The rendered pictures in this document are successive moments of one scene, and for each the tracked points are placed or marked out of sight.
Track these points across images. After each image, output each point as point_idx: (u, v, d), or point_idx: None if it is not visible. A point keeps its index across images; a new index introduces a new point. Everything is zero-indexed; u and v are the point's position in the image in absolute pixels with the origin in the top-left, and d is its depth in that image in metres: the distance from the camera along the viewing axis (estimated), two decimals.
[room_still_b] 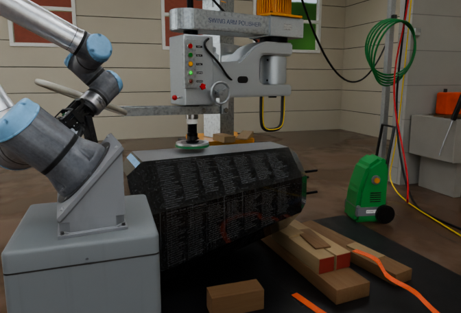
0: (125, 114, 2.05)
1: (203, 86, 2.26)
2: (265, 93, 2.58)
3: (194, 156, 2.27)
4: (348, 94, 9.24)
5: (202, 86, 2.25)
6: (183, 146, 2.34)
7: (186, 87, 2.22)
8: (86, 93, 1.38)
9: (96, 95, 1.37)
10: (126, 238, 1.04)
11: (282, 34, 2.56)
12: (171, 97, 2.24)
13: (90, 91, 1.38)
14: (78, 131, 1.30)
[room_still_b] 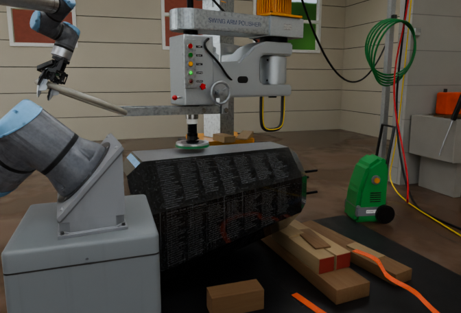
0: (125, 114, 2.05)
1: (203, 86, 2.26)
2: (265, 93, 2.58)
3: (194, 156, 2.27)
4: (348, 94, 9.24)
5: (202, 86, 2.25)
6: (191, 146, 2.33)
7: (186, 87, 2.22)
8: (68, 53, 1.81)
9: (72, 54, 1.85)
10: (126, 238, 1.04)
11: (282, 34, 2.56)
12: (171, 97, 2.24)
13: (71, 53, 1.82)
14: (57, 84, 1.86)
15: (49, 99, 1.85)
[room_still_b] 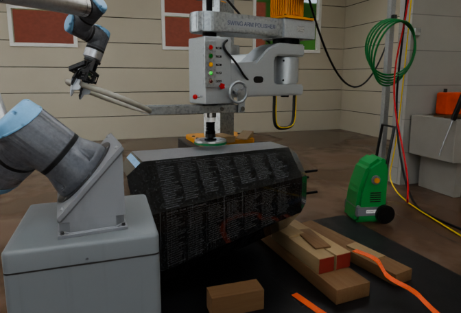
0: (150, 112, 2.14)
1: (222, 85, 2.36)
2: (278, 93, 2.69)
3: (194, 156, 2.27)
4: (348, 94, 9.24)
5: (221, 85, 2.35)
6: (202, 143, 2.44)
7: (206, 86, 2.32)
8: (99, 55, 1.90)
9: (102, 55, 1.94)
10: (126, 238, 1.04)
11: (295, 36, 2.67)
12: (193, 96, 2.34)
13: (101, 54, 1.91)
14: None
15: (81, 99, 1.94)
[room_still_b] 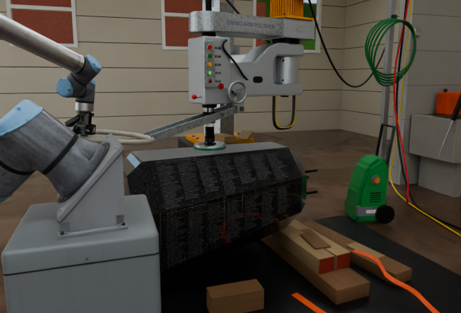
0: (153, 142, 2.18)
1: (221, 85, 2.36)
2: (278, 93, 2.68)
3: (194, 156, 2.27)
4: (348, 94, 9.24)
5: (221, 85, 2.35)
6: (198, 147, 2.46)
7: (206, 86, 2.32)
8: (91, 106, 1.91)
9: (93, 104, 1.95)
10: (126, 238, 1.04)
11: (295, 36, 2.66)
12: (191, 96, 2.34)
13: (92, 104, 1.93)
14: (87, 134, 1.99)
15: None
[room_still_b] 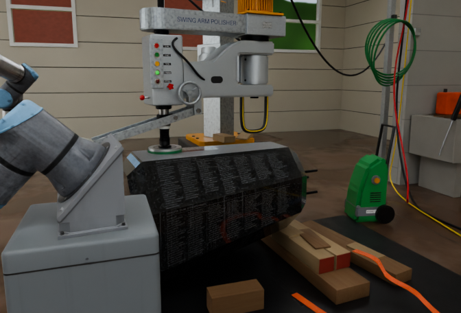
0: None
1: (171, 86, 2.23)
2: (242, 94, 2.51)
3: (194, 156, 2.27)
4: (348, 94, 9.24)
5: (169, 86, 2.23)
6: None
7: (153, 87, 2.21)
8: None
9: None
10: (126, 238, 1.04)
11: (261, 32, 2.47)
12: (139, 97, 2.24)
13: None
14: None
15: None
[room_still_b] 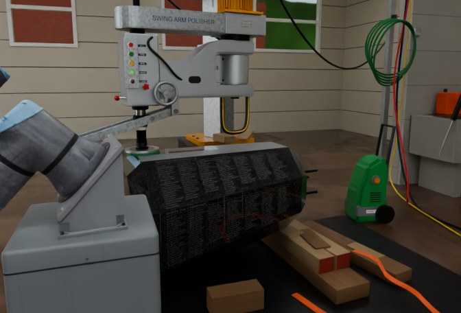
0: None
1: (146, 86, 2.18)
2: (221, 94, 2.46)
3: (194, 156, 2.27)
4: (348, 94, 9.24)
5: (145, 86, 2.18)
6: None
7: (127, 87, 2.16)
8: None
9: None
10: (126, 238, 1.04)
11: (240, 31, 2.43)
12: (114, 97, 2.19)
13: None
14: None
15: None
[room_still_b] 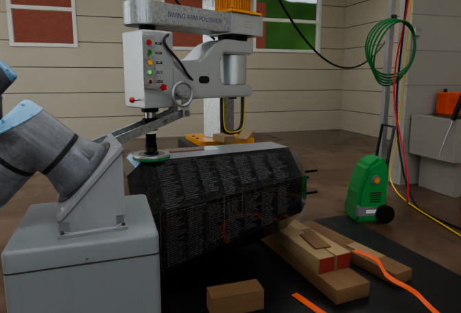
0: None
1: (164, 86, 2.05)
2: (226, 95, 2.44)
3: (194, 156, 2.27)
4: (348, 94, 9.24)
5: (162, 86, 2.05)
6: None
7: (145, 88, 2.00)
8: None
9: None
10: (126, 238, 1.04)
11: (243, 31, 2.44)
12: (129, 99, 2.00)
13: None
14: None
15: None
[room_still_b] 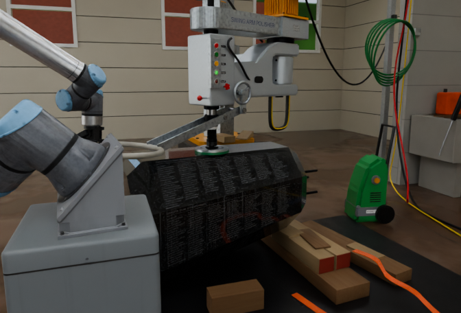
0: None
1: (228, 86, 2.24)
2: (276, 93, 2.62)
3: (194, 156, 2.27)
4: (348, 94, 9.24)
5: (227, 86, 2.23)
6: None
7: (213, 87, 2.18)
8: (101, 119, 1.70)
9: (101, 117, 1.73)
10: (126, 238, 1.04)
11: (292, 35, 2.62)
12: (197, 97, 2.19)
13: (102, 117, 1.71)
14: None
15: None
